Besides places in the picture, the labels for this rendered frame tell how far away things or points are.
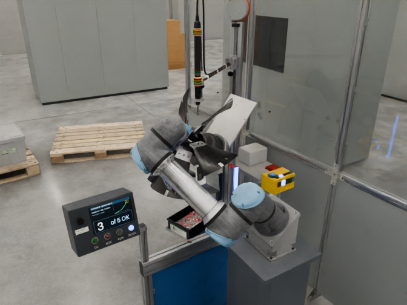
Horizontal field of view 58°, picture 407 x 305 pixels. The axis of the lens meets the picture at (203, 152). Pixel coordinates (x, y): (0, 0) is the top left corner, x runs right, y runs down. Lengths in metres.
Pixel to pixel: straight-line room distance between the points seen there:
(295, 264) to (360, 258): 0.95
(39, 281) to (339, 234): 2.18
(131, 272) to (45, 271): 0.67
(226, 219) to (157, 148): 0.37
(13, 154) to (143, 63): 3.87
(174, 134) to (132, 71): 6.35
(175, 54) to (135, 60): 2.70
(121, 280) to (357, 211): 1.75
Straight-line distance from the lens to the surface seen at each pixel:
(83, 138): 5.23
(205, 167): 1.93
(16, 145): 4.68
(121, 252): 3.23
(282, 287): 1.61
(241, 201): 1.38
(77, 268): 3.18
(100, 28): 7.45
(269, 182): 2.02
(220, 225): 1.39
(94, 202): 1.49
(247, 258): 1.57
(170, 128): 1.41
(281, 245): 1.56
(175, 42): 10.16
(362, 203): 2.31
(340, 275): 2.65
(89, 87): 7.55
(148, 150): 1.40
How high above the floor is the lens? 2.01
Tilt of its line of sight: 24 degrees down
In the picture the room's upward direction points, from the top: straight up
